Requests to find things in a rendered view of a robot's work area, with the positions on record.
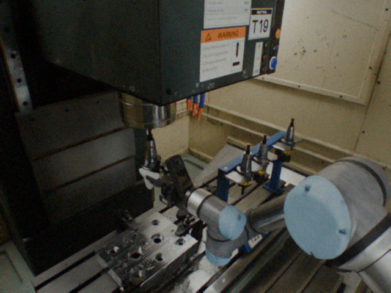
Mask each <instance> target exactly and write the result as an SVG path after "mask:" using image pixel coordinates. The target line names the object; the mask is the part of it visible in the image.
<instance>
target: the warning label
mask: <svg viewBox="0 0 391 293"><path fill-rule="evenodd" d="M245 31H246V27H236V28H230V29H218V30H211V31H201V45H200V82H201V81H206V80H209V79H213V78H218V77H221V76H225V75H227V74H232V73H236V72H239V71H241V70H242V62H243V50H244V38H245Z"/></svg>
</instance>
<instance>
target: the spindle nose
mask: <svg viewBox="0 0 391 293"><path fill-rule="evenodd" d="M117 93H118V99H119V111H120V116H121V121H122V123H123V124H124V125H126V126H129V127H130V128H134V129H159V128H163V127H166V126H169V125H171V123H172V122H174V121H175V119H176V113H177V102H176V103H172V104H168V105H165V106H161V107H159V106H156V105H154V104H151V103H148V102H146V101H143V100H141V99H137V98H135V97H133V96H130V95H128V94H127V93H123V92H120V91H117Z"/></svg>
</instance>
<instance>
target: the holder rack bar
mask: <svg viewBox="0 0 391 293"><path fill-rule="evenodd" d="M285 134H286V132H285V131H279V132H277V133H276V134H274V135H273V136H272V137H270V138H268V139H267V141H266V142H267V143H268V151H269V150H271V149H272V148H273V146H272V145H273V144H275V143H276V142H279V143H280V142H281V139H283V138H284V137H285ZM260 144H261V143H259V144H258V145H256V146H254V147H252V148H251V149H250V152H251V160H252V161H253V159H254V157H255V155H256V154H257V153H258V150H259V147H260ZM243 155H244V153H243V154H241V155H239V156H237V157H236V158H234V159H232V160H231V161H230V162H228V163H226V164H224V165H222V166H221V167H219V168H218V175H219V176H221V177H224V175H226V174H228V173H229V172H230V171H232V170H233V171H235V172H236V169H237V166H241V162H242V159H243Z"/></svg>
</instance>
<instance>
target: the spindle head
mask: <svg viewBox="0 0 391 293"><path fill-rule="evenodd" d="M204 4H205V0H26V5H27V12H28V15H29V19H30V23H31V30H32V35H33V38H34V43H35V48H36V51H37V52H36V53H37V57H38V59H39V60H41V61H43V62H46V63H48V64H51V65H54V66H56V67H59V68H61V69H63V70H66V71H69V72H71V73H74V74H77V75H79V76H82V77H84V78H87V79H90V80H92V81H95V82H97V83H100V84H103V85H105V86H107V87H110V88H113V89H116V90H118V91H120V92H123V93H127V94H128V95H130V96H133V97H135V98H137V99H141V100H143V101H146V102H148V103H151V104H154V105H156V106H159V107H161V106H165V105H168V104H172V103H176V102H178V101H182V100H184V99H188V98H190V97H193V96H196V95H200V94H203V93H206V92H210V91H213V90H217V89H220V88H223V87H226V86H229V85H233V84H237V83H239V82H241V81H245V80H248V79H251V78H254V77H257V76H261V75H264V74H267V70H268V62H269V53H270V49H271V40H272V32H273V28H272V26H273V21H274V13H275V8H276V0H251V5H250V9H272V16H271V24H270V30H269V37H265V38H253V39H248V32H249V24H248V25H241V26H228V27H215V28H208V29H204V28H203V22H204ZM236 27H246V31H245V38H244V50H243V62H242V70H241V71H239V72H236V73H232V74H227V75H225V76H221V77H218V78H213V79H209V80H206V81H201V82H200V45H201V31H211V30H218V29H230V28H236ZM266 40H268V41H269V43H270V46H269V49H268V50H267V51H264V49H263V44H264V42H265V41H266ZM260 42H263V44H262V49H261V57H262V55H263V53H265V52H266V53H268V60H267V61H266V62H265V63H263V61H262V60H261V58H260V68H259V72H260V73H259V74H257V75H255V76H253V75H252V74H253V69H254V58H255V48H256V43H260ZM263 65H266V72H265V73H264V74H261V67H262V66H263Z"/></svg>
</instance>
